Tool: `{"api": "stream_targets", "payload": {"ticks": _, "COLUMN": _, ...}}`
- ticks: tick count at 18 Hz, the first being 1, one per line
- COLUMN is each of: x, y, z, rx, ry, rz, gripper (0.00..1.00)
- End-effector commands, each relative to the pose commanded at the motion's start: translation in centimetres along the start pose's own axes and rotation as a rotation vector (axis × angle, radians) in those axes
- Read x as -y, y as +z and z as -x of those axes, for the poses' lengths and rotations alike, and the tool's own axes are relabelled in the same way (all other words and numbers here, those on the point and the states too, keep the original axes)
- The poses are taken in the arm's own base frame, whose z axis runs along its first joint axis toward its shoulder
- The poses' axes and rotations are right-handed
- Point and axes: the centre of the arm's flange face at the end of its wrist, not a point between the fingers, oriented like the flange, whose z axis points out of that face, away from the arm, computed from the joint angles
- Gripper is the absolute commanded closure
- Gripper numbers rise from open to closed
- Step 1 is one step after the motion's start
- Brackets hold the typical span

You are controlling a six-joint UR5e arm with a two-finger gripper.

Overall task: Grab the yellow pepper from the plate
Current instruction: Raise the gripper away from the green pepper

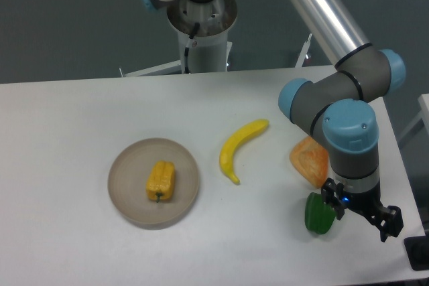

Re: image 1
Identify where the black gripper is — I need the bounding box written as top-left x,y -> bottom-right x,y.
321,178 -> 404,242

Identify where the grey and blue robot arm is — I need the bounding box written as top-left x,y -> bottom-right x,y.
142,0 -> 406,240

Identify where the green toy bell pepper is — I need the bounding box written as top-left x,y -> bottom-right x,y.
304,192 -> 336,235

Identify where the yellow toy bell pepper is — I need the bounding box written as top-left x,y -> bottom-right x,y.
145,160 -> 176,203

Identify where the beige round plate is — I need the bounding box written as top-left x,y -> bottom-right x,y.
108,138 -> 200,230

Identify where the black device at table edge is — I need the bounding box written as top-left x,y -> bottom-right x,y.
404,236 -> 428,271

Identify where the orange toy bread slice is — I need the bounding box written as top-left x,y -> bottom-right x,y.
289,136 -> 328,188

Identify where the yellow toy banana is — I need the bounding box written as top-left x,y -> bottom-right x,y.
219,119 -> 269,185

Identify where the white frame at right edge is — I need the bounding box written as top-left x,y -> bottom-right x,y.
397,93 -> 429,149

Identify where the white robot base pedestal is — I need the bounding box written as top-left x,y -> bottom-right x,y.
122,0 -> 237,77

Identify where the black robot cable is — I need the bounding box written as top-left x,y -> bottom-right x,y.
183,21 -> 201,74

